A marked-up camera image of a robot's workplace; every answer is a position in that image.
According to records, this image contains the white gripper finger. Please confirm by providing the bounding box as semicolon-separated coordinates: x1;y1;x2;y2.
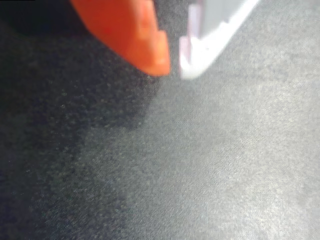
179;0;261;80

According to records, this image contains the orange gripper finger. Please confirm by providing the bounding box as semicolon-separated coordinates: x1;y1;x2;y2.
69;0;173;77

